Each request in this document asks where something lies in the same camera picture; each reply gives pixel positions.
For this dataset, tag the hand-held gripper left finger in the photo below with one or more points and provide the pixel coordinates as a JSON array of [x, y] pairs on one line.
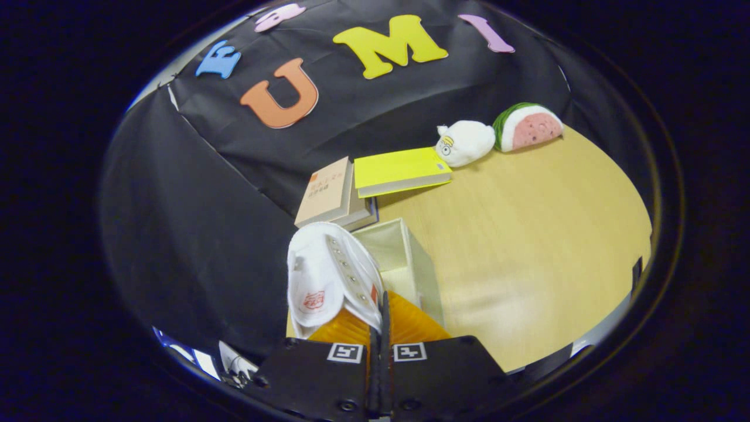
[[316, 381]]

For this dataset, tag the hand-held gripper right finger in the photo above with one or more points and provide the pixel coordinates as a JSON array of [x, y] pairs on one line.
[[445, 381]]

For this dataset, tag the white canvas shoe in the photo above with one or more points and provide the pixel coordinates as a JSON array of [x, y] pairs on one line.
[[316, 275]]

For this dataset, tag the green fabric storage box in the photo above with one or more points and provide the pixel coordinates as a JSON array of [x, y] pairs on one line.
[[404, 258]]

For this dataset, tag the black backdrop cloth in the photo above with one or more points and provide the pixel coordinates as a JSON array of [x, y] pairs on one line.
[[187, 234]]

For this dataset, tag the yellow book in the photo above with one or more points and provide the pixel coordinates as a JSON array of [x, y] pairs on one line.
[[398, 169]]

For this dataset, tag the white plush toy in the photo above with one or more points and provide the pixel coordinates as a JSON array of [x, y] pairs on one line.
[[469, 143]]

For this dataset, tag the watermelon slice plush toy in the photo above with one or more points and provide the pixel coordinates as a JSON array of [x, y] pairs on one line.
[[530, 129]]

